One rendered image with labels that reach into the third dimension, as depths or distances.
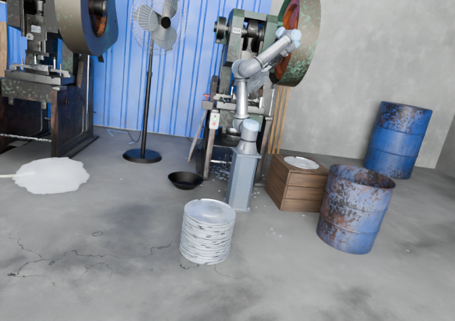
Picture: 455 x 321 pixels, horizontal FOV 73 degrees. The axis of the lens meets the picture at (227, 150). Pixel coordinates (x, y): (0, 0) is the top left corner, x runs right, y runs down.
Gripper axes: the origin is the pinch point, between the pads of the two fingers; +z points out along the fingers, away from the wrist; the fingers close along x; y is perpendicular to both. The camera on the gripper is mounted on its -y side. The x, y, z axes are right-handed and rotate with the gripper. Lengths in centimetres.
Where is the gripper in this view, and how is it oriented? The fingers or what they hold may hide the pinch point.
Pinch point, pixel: (263, 70)
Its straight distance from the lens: 257.0
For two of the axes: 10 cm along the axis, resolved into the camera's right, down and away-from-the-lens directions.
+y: -5.3, 1.6, -8.3
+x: 4.8, 8.6, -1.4
